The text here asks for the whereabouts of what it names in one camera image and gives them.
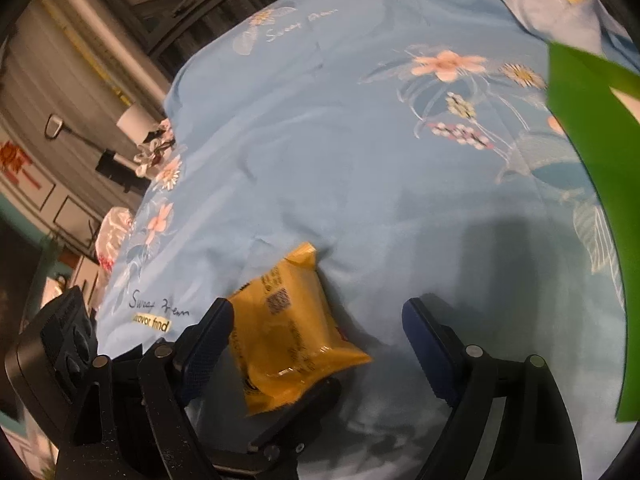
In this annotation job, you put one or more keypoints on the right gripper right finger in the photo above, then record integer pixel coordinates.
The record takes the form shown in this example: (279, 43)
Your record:
(535, 439)

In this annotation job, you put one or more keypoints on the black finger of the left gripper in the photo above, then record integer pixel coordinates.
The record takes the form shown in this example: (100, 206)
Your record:
(274, 454)

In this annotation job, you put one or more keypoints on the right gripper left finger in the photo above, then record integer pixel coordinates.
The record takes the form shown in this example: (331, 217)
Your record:
(130, 421)

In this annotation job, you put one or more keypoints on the yellow snack packet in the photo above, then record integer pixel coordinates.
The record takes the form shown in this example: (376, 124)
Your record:
(284, 338)

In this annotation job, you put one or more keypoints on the red chinese knot decoration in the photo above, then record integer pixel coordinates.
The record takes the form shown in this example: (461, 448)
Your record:
(14, 162)

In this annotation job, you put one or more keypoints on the black white patterned cloth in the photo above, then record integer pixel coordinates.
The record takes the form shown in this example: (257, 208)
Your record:
(154, 149)

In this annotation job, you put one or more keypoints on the small mirror on stand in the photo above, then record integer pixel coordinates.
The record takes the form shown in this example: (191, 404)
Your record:
(55, 125)

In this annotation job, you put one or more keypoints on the white paper roll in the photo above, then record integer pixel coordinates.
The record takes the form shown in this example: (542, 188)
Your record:
(136, 123)

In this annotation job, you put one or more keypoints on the green storage box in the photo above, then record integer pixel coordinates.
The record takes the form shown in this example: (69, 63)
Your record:
(596, 102)

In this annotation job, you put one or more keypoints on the light blue floral bedsheet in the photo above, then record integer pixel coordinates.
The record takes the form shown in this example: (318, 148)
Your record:
(410, 142)

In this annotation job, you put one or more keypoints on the blue floral pillow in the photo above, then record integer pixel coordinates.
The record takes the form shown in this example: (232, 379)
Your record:
(581, 24)

